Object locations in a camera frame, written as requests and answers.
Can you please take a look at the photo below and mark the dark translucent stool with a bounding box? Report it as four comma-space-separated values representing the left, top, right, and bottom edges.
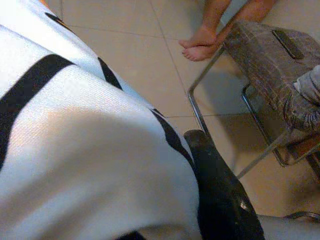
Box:
187, 19, 320, 180

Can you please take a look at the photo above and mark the grey striped cloth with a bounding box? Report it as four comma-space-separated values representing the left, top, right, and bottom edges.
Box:
283, 65, 320, 132

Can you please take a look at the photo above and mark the yellow egg cartoon blanket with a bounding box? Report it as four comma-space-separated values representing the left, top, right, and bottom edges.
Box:
0, 0, 203, 240

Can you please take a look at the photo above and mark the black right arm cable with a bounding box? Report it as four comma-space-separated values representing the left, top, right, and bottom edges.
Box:
282, 211, 320, 223

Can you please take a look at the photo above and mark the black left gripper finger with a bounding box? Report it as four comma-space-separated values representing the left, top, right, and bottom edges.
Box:
183, 129, 266, 240

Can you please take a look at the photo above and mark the person's bare leg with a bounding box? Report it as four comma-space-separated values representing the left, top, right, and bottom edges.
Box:
178, 0, 232, 50
182, 0, 277, 62

